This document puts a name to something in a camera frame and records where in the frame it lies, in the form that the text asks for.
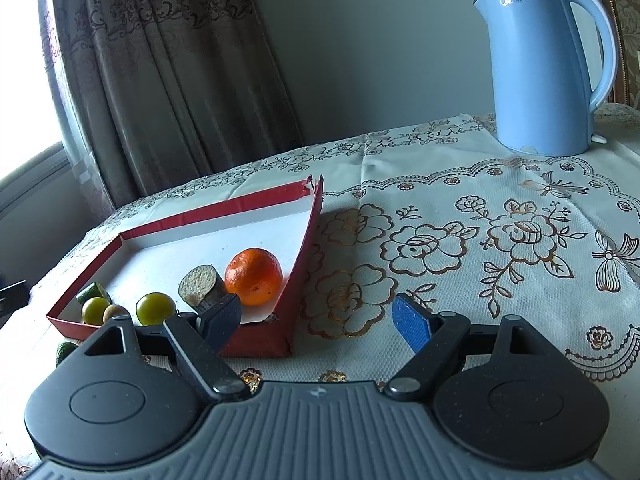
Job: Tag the light blue electric kettle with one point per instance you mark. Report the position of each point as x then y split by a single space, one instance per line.
535 75

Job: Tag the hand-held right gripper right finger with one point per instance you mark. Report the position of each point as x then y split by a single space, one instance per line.
412 322

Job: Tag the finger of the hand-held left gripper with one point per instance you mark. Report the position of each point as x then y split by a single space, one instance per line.
11 296

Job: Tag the red shallow cardboard box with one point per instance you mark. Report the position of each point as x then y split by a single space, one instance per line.
300 280

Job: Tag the white floral tablecloth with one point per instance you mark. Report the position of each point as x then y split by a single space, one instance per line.
450 210

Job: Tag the brown kiwi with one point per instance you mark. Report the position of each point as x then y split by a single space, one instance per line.
116 312

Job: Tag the window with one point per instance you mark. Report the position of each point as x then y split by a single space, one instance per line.
20 85

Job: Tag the sheer lace curtain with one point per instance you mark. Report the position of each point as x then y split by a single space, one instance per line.
85 160

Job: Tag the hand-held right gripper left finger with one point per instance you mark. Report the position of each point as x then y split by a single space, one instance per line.
222 320

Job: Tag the green cucumber piece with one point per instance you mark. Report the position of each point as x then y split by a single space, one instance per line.
92 291
65 352

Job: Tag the brown patterned curtain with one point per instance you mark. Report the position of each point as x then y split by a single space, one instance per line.
175 85

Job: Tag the orange tangerine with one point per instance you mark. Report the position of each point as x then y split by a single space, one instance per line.
252 277

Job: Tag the wooden upholstered chair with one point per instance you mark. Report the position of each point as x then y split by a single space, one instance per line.
627 10

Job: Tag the green lime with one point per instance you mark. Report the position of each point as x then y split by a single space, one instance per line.
95 311
155 308

